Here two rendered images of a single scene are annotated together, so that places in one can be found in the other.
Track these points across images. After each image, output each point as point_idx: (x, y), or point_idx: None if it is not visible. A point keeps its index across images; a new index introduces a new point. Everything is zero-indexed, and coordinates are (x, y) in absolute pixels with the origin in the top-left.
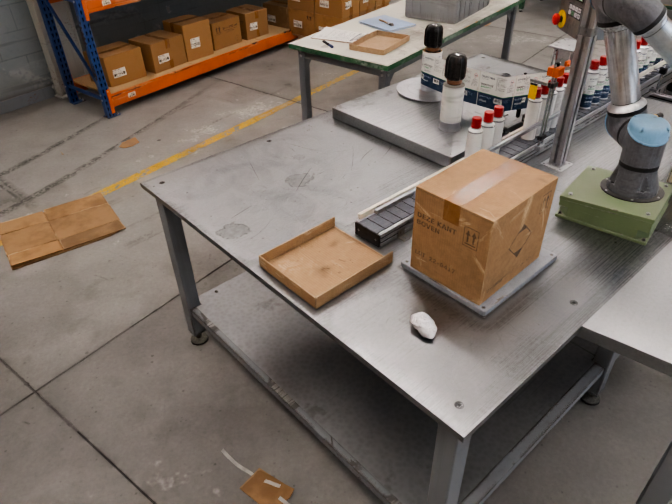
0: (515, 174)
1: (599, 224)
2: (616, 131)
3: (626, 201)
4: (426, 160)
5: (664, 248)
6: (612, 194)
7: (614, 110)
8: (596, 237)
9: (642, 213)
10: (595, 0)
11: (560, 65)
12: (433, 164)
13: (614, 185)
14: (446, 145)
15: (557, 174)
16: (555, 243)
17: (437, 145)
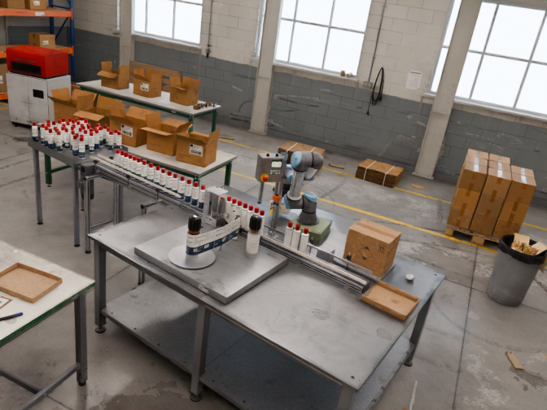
0: (366, 224)
1: (325, 234)
2: (300, 204)
3: (319, 222)
4: (280, 270)
5: (330, 227)
6: (315, 224)
7: (299, 198)
8: (330, 237)
9: (328, 221)
10: (304, 163)
11: (216, 201)
12: (283, 268)
13: (312, 220)
14: (274, 258)
15: (282, 237)
16: (339, 246)
17: (275, 260)
